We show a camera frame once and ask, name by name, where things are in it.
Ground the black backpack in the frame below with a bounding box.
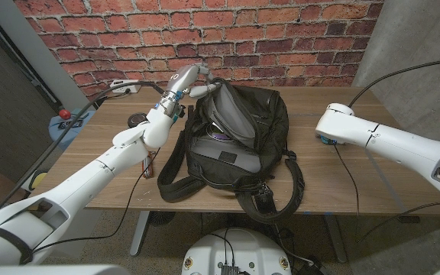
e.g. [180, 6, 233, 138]
[157, 78, 306, 225]

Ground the black round cylinder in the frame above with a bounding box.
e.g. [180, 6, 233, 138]
[127, 112, 148, 129]

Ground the white power strip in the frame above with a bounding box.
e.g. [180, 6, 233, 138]
[109, 79, 141, 95]

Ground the yellow white floor object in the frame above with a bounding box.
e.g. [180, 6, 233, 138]
[27, 170, 49, 192]

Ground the blue round stool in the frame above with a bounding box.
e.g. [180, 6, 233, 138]
[48, 110, 95, 150]

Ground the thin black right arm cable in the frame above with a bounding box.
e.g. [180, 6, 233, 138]
[332, 144, 440, 244]

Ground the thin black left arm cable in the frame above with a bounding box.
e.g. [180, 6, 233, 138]
[31, 147, 162, 253]

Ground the black round fan base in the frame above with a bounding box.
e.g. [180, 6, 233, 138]
[149, 211, 176, 227]

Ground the printed brick backdrop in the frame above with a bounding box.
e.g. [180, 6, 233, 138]
[13, 0, 385, 102]

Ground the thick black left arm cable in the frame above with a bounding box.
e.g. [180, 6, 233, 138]
[0, 80, 166, 213]

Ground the grey table leg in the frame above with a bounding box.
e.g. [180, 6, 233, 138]
[322, 214, 348, 264]
[129, 210, 151, 257]

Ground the black phone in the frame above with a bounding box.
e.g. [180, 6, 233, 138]
[57, 119, 84, 131]

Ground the purple disc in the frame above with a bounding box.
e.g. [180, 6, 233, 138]
[206, 122, 233, 142]

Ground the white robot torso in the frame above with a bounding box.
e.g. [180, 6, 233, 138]
[181, 228, 293, 275]

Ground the red silver multitool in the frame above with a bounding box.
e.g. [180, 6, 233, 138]
[142, 150, 156, 180]

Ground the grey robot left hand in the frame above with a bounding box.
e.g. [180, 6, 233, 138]
[166, 63, 224, 99]

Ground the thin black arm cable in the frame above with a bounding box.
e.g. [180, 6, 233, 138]
[31, 147, 162, 253]
[332, 144, 440, 244]

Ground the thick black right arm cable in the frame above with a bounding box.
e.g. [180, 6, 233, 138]
[348, 57, 440, 108]

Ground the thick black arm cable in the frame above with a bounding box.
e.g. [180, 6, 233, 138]
[0, 80, 166, 213]
[348, 57, 440, 108]

